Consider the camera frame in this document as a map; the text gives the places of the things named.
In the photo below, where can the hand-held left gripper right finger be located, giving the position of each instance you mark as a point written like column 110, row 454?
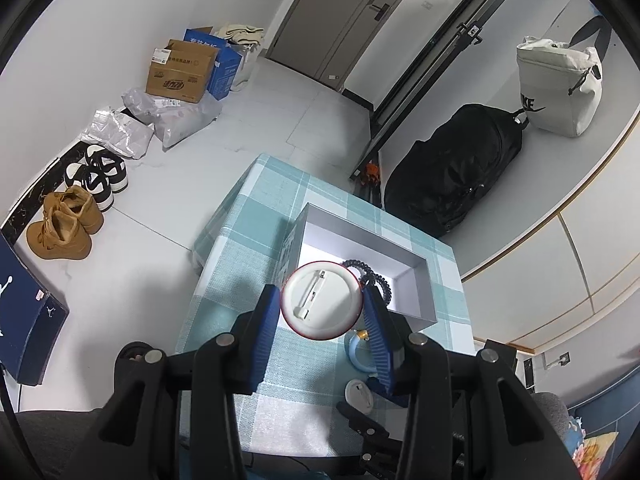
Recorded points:
column 377, row 330

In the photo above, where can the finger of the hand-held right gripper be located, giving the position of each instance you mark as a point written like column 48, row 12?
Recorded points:
column 377, row 457
column 365, row 425

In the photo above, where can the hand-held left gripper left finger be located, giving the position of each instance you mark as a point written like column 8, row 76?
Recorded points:
column 267, row 320

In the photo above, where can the large white pin badge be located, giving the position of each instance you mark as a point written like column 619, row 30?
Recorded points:
column 320, row 300

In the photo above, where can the grey cardboard box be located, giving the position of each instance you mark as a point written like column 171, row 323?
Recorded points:
column 350, row 230

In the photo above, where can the small white pin badge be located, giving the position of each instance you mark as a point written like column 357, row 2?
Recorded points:
column 359, row 394

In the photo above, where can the teal checked tablecloth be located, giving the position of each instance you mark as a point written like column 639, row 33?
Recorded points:
column 240, row 260

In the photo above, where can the orange and black tool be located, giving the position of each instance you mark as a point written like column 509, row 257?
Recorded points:
column 372, row 171

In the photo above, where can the black backpack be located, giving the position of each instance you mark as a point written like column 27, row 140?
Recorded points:
column 450, row 175

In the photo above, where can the white wardrobe with gold trim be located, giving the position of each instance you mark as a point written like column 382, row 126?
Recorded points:
column 550, row 285

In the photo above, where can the grey plastic parcel bag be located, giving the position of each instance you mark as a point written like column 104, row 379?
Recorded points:
column 185, row 120

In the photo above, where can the colourful cartoon cushion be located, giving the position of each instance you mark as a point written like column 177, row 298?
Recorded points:
column 597, row 452

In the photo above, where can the brown suede boot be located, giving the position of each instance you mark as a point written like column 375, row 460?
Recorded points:
column 77, row 207
column 57, row 237

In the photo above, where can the black and white sneaker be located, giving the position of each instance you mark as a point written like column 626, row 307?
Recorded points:
column 90, row 185
column 107, row 167

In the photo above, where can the silver plastic parcel bag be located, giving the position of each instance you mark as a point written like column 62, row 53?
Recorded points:
column 117, row 132

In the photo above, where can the dark blue shoe box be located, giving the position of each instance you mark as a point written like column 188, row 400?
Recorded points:
column 25, row 320

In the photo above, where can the dark grey cloth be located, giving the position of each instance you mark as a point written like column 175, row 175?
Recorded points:
column 55, row 445

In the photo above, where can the blue cardboard box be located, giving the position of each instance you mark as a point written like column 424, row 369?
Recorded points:
column 225, row 72

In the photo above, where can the brown cardboard box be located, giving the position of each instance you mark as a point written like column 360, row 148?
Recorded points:
column 180, row 80

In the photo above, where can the beige cloth bag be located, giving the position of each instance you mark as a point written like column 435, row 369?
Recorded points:
column 242, row 35

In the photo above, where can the white duffel bag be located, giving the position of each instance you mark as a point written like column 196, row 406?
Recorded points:
column 550, row 90

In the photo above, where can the grey room door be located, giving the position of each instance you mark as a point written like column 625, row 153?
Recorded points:
column 325, row 20

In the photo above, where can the black metal door frame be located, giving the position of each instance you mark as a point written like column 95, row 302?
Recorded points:
column 450, row 35

